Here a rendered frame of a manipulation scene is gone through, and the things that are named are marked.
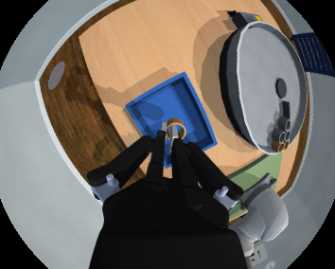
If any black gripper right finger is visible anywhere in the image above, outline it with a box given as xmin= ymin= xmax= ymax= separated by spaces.
xmin=169 ymin=124 xmax=244 ymax=212

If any bronze bushing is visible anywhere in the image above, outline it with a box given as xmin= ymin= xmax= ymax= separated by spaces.
xmin=272 ymin=140 xmax=284 ymax=152
xmin=283 ymin=140 xmax=290 ymax=151
xmin=167 ymin=117 xmax=186 ymax=140

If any blue crate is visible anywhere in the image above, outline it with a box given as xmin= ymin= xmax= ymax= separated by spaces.
xmin=125 ymin=71 xmax=218 ymax=152

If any grey metal bushing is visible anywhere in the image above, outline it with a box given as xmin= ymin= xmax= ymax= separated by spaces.
xmin=277 ymin=117 xmax=291 ymax=131
xmin=279 ymin=128 xmax=291 ymax=141
xmin=272 ymin=128 xmax=285 ymax=144

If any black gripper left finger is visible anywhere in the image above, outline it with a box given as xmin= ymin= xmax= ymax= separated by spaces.
xmin=87 ymin=122 xmax=167 ymax=210

